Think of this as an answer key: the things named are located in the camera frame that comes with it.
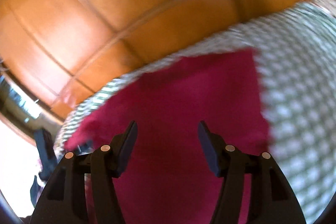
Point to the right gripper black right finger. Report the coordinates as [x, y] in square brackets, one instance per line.
[254, 182]

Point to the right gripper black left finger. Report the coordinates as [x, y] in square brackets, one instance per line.
[78, 179]

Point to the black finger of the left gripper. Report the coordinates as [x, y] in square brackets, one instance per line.
[48, 161]

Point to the red cloth garment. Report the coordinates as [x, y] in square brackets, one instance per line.
[167, 179]

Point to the green white checkered bedsheet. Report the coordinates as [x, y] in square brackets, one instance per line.
[297, 67]

